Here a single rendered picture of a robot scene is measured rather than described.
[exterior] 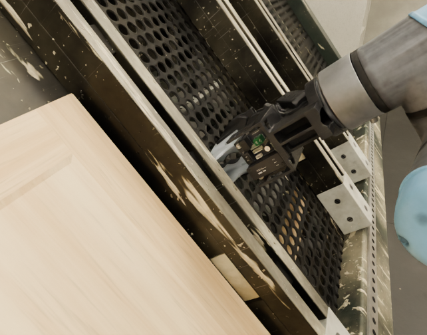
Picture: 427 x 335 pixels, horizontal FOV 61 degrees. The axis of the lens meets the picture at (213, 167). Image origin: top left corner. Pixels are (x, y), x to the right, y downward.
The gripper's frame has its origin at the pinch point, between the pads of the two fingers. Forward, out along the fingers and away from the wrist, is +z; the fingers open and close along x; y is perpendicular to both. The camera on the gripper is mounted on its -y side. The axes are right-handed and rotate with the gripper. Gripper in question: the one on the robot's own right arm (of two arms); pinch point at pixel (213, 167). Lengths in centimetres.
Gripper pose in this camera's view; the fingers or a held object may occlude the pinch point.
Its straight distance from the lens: 54.2
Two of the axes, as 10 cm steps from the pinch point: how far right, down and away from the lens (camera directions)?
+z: -7.1, 4.1, 5.6
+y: -3.6, 4.7, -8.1
